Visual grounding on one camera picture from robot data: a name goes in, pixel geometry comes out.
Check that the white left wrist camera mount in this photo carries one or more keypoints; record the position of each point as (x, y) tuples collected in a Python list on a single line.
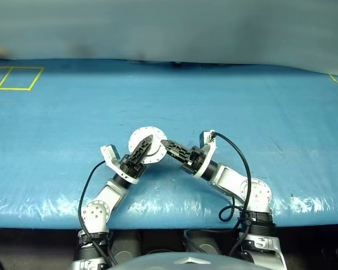
[(110, 157)]

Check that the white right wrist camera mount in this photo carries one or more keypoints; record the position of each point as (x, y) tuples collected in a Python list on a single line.
[(208, 140)]

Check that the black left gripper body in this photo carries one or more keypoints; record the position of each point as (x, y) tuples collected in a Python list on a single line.
[(132, 172)]

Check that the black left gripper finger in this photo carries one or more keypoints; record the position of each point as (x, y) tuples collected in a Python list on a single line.
[(144, 156), (136, 154)]

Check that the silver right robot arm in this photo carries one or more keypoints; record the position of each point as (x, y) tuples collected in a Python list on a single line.
[(231, 180)]

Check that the yellow tape outline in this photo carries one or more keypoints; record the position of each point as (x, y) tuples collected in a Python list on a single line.
[(33, 80)]

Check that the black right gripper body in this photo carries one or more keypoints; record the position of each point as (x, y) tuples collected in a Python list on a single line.
[(195, 160)]

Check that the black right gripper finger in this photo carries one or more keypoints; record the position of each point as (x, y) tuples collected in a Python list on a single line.
[(180, 146), (177, 156)]

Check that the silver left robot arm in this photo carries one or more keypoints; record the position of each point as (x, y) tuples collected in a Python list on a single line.
[(107, 197)]

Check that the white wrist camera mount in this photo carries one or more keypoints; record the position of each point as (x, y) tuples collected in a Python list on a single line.
[(208, 140), (110, 157)]

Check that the white round disc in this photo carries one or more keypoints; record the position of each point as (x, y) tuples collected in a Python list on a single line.
[(138, 135)]

